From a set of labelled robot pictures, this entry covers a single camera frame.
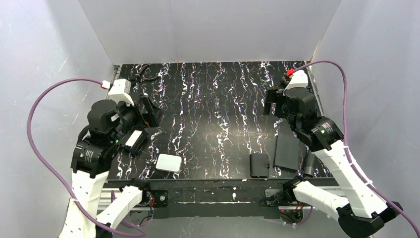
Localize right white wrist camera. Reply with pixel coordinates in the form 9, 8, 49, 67
285, 69, 309, 90

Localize black open tray box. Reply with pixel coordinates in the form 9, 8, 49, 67
120, 129, 148, 156

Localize black corrugated hose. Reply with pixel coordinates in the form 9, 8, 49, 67
302, 151, 317, 179

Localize black pliers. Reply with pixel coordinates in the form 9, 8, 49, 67
128, 64, 162, 83

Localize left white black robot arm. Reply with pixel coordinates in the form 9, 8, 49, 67
60, 95, 161, 238

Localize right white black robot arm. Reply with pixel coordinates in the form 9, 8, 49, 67
264, 87, 402, 238

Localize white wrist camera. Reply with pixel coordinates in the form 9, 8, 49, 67
285, 69, 309, 90
101, 79, 134, 106

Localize white card stack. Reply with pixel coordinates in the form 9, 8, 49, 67
156, 154, 182, 173

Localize purple cable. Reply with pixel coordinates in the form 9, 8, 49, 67
27, 78, 147, 238
292, 60, 420, 236

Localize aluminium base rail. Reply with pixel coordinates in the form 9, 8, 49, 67
98, 178, 349, 219

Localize dark grey flat box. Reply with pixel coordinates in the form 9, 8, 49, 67
274, 121, 300, 173

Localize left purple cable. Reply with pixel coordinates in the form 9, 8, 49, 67
27, 78, 147, 238

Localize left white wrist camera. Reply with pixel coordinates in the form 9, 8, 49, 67
101, 79, 134, 106

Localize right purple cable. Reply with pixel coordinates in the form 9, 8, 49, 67
292, 60, 420, 236

